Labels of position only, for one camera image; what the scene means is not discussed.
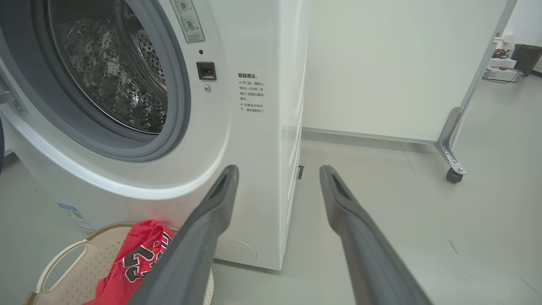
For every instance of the beige perforated laundry basket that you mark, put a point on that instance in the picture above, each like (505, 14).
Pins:
(84, 275)

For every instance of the white box device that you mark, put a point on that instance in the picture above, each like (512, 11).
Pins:
(501, 73)

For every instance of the grey warning sticker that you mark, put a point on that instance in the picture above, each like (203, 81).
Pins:
(188, 21)

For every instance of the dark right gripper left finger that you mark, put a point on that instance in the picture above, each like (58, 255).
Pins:
(190, 254)

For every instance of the dark trash bin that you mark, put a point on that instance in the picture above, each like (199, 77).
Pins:
(527, 59)

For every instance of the blue energy label sticker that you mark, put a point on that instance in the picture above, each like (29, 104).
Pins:
(76, 217)

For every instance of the metal partition foot bracket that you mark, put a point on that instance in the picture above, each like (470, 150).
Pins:
(449, 144)

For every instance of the white wall outlet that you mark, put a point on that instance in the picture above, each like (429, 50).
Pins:
(509, 39)

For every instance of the red Bulls jersey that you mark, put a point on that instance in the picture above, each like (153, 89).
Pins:
(135, 241)

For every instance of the white washing machine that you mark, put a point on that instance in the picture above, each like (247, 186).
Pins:
(254, 169)

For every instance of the white partition panel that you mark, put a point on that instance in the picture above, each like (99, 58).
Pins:
(381, 63)

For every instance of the black caster wheel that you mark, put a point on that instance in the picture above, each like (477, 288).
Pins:
(454, 176)

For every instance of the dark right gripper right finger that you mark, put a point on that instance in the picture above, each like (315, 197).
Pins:
(368, 262)

